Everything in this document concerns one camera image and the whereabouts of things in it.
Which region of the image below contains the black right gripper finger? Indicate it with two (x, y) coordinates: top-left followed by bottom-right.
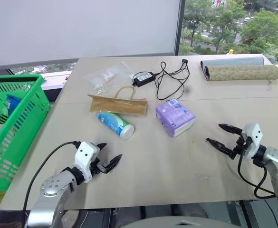
(218, 123), (244, 136)
(205, 137), (235, 160)

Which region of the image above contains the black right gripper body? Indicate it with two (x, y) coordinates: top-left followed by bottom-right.
(231, 133), (249, 159)

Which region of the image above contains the blue green white canister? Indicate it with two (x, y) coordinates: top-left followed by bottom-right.
(96, 112), (135, 141)

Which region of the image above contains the grey rounded robot torso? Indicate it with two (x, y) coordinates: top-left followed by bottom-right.
(121, 215), (228, 228)

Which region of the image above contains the black adapter cable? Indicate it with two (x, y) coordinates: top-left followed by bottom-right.
(153, 58), (191, 101)

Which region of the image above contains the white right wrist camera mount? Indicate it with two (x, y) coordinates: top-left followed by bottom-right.
(239, 123), (263, 159)

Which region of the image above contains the dark window frame post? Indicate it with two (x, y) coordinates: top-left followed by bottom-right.
(173, 0), (186, 57)

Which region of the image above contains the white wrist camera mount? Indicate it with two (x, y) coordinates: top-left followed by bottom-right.
(239, 123), (263, 159)
(74, 142), (100, 183)

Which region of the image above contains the clear plastic zip bag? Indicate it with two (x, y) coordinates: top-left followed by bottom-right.
(84, 61), (137, 91)

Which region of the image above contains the brown paper bag with handle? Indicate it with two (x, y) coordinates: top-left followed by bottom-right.
(87, 86), (149, 117)

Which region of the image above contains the olive speckled rolled mat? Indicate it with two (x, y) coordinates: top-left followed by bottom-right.
(203, 64), (278, 82)

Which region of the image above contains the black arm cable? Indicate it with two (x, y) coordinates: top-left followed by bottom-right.
(237, 152), (276, 199)
(21, 141), (81, 228)

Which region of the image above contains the black power adapter brick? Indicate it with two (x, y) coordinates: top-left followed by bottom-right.
(132, 71), (157, 87)

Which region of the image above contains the purple tissue pack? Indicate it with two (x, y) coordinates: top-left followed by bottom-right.
(155, 98), (197, 138)

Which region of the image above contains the green plastic basket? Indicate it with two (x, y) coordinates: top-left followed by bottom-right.
(0, 74), (52, 192)

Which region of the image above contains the white roller blind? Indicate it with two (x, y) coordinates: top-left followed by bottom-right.
(0, 0), (180, 68)

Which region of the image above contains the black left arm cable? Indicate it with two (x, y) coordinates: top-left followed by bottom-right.
(21, 141), (81, 228)

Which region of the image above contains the grey blue rolled mat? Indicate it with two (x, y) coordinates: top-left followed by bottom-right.
(200, 56), (265, 75)

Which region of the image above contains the blue packet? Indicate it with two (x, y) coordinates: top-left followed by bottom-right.
(5, 93), (23, 117)

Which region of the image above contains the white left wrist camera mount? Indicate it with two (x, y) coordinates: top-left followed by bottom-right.
(74, 142), (100, 183)

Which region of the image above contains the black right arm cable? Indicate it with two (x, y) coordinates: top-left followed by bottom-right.
(237, 152), (276, 199)

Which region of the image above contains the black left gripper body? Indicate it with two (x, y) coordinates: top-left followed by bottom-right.
(89, 157), (107, 177)

